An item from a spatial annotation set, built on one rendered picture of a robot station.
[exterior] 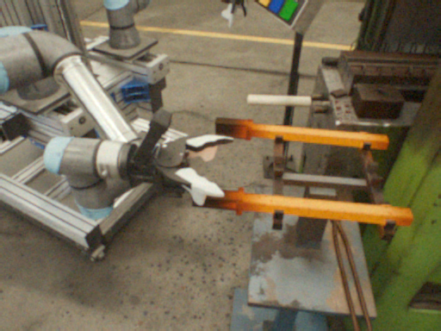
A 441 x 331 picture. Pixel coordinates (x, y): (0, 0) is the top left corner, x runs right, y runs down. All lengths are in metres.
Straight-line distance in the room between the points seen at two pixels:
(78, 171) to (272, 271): 0.52
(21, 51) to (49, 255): 1.23
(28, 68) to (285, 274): 0.80
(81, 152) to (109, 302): 1.13
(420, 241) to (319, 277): 0.29
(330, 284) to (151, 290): 0.98
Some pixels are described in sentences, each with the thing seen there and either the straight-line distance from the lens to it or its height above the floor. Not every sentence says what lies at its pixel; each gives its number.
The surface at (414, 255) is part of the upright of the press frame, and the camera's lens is 1.11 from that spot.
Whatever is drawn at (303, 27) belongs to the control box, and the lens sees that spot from 1.55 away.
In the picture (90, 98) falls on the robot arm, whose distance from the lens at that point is 0.88.
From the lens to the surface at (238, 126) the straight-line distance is 0.87.
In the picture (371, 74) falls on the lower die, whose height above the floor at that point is 0.99.
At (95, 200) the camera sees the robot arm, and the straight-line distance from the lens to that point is 0.76.
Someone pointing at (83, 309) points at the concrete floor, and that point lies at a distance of 1.75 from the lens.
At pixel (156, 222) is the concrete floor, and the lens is 1.92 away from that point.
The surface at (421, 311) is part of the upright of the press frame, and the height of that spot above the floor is 0.34.
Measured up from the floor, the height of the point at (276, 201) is 0.97.
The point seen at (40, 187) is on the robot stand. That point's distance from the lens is 2.01.
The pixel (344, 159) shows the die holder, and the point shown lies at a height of 0.78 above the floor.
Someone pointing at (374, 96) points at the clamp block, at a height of 0.98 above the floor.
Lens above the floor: 1.48
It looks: 42 degrees down
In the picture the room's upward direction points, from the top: straight up
